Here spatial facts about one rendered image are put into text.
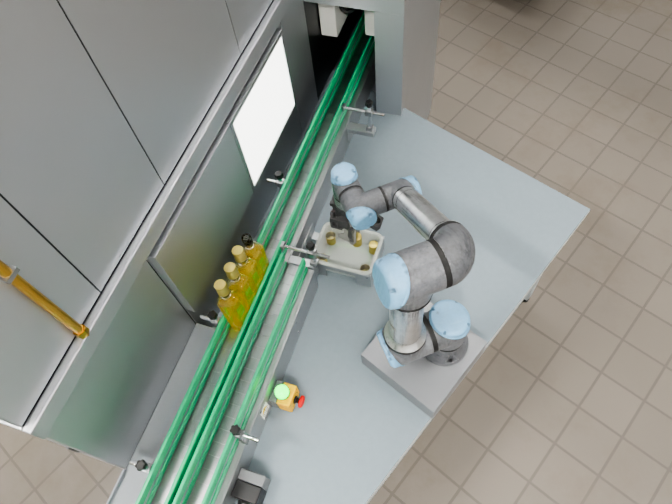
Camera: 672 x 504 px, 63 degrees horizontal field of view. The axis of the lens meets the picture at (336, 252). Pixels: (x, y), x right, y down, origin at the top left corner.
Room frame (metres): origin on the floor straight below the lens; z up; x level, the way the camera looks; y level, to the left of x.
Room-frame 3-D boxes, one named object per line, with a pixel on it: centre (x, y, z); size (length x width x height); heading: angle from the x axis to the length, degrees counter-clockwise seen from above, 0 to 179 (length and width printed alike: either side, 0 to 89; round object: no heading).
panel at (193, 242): (1.17, 0.27, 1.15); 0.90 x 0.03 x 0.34; 153
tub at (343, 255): (0.99, -0.04, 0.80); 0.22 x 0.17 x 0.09; 63
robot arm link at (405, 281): (0.55, -0.15, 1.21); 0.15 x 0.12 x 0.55; 103
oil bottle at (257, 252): (0.90, 0.25, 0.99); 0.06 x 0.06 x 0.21; 63
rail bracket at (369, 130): (1.50, -0.19, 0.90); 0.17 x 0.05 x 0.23; 63
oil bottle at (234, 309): (0.75, 0.33, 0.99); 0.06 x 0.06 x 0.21; 64
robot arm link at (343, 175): (0.98, -0.06, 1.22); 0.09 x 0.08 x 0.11; 13
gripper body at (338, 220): (0.98, -0.05, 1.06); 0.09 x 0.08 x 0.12; 63
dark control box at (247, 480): (0.27, 0.36, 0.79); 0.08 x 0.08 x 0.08; 63
